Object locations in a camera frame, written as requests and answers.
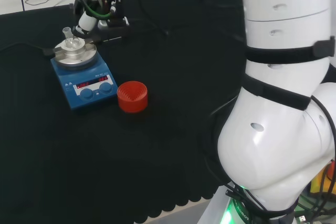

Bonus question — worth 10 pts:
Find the clear round-bottom glass flask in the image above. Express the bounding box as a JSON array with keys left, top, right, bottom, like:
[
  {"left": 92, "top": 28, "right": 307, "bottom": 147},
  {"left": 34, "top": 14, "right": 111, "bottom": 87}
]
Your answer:
[{"left": 62, "top": 26, "right": 82, "bottom": 50}]

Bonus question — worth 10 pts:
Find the black bench cloth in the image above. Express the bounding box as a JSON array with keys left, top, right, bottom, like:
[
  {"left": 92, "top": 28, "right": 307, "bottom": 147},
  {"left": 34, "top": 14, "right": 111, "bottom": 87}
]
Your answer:
[{"left": 0, "top": 0, "right": 249, "bottom": 224}]

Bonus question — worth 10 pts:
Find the black heater power cable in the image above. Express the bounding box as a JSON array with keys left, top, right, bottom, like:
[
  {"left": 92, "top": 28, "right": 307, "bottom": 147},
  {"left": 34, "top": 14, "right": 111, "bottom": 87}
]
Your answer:
[{"left": 0, "top": 41, "right": 51, "bottom": 53}]

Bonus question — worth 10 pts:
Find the red ribbed plastic cup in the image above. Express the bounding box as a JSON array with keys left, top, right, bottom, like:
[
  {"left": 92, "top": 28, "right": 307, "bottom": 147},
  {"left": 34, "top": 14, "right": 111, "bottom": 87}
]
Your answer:
[{"left": 117, "top": 80, "right": 149, "bottom": 114}]

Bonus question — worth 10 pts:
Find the heater with blue base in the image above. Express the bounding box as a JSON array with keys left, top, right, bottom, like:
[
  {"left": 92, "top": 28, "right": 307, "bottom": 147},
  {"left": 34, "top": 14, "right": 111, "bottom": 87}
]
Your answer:
[{"left": 43, "top": 37, "right": 118, "bottom": 116}]

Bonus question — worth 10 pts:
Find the yellow stop button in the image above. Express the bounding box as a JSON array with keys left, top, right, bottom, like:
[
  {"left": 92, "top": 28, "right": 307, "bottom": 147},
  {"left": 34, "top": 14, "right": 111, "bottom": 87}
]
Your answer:
[{"left": 309, "top": 161, "right": 336, "bottom": 196}]

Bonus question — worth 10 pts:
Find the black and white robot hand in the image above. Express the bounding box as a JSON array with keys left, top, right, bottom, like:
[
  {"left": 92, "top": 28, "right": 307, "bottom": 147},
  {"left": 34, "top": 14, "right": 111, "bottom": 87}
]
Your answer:
[{"left": 69, "top": 0, "right": 131, "bottom": 43}]

